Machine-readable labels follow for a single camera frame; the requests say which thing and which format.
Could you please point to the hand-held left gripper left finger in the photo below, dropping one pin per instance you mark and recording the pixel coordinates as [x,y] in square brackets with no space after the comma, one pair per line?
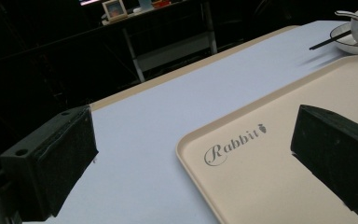
[52,161]

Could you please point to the white plate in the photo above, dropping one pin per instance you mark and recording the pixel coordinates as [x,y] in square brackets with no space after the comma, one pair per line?
[345,39]

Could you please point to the pale blue cup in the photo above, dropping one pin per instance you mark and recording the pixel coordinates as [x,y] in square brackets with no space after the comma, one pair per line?
[145,4]

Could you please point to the beige plastic tray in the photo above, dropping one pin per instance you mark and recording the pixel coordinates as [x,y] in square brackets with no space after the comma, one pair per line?
[279,174]

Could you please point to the white spoon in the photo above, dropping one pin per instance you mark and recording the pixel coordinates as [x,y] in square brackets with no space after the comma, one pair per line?
[349,14]

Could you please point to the pale blue table mat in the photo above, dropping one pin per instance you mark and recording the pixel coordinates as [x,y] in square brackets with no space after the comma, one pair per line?
[180,109]

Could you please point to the black chopstick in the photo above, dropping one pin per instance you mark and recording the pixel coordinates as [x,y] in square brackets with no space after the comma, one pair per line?
[329,40]

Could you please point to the dark metal-legged table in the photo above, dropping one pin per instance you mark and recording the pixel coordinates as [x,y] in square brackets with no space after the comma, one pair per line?
[171,46]

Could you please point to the small framed picture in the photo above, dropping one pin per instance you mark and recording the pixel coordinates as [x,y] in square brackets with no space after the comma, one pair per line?
[115,10]

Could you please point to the red box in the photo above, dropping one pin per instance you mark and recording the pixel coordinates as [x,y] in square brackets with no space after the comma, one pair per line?
[161,3]

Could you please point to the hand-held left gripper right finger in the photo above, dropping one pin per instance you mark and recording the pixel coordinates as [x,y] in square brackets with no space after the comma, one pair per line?
[338,149]

